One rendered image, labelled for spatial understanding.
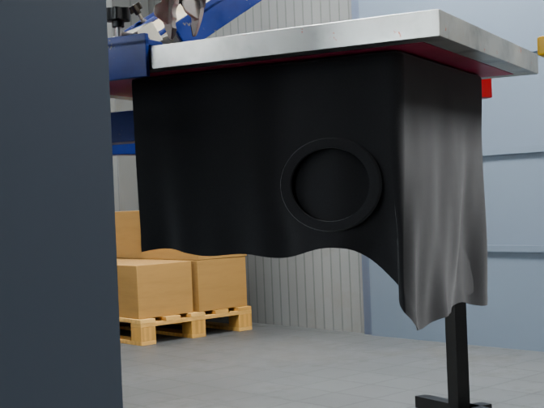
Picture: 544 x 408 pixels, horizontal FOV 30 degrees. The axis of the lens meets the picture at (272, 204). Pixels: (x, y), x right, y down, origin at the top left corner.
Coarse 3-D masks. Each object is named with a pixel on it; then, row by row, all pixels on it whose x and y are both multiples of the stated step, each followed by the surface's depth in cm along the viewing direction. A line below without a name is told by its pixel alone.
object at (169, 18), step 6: (162, 0) 192; (168, 0) 194; (174, 0) 194; (156, 6) 191; (162, 6) 193; (168, 6) 194; (174, 6) 195; (156, 12) 191; (162, 12) 193; (168, 12) 194; (174, 12) 195; (162, 18) 193; (168, 18) 194; (174, 18) 195; (168, 24) 194; (174, 24) 195; (168, 30) 194; (174, 30) 195; (168, 36) 195
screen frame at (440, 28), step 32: (256, 32) 154; (288, 32) 151; (320, 32) 149; (352, 32) 146; (384, 32) 144; (416, 32) 142; (448, 32) 144; (480, 32) 158; (160, 64) 162; (192, 64) 159; (224, 64) 160; (512, 64) 175
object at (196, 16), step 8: (184, 0) 188; (192, 0) 191; (184, 8) 188; (192, 8) 190; (200, 8) 191; (192, 16) 190; (200, 16) 192; (192, 24) 192; (200, 24) 192; (192, 32) 192
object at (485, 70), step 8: (448, 64) 171; (456, 64) 172; (464, 64) 172; (472, 64) 173; (480, 64) 173; (472, 72) 185; (480, 72) 185; (488, 72) 186; (496, 72) 186; (504, 72) 187; (128, 96) 202
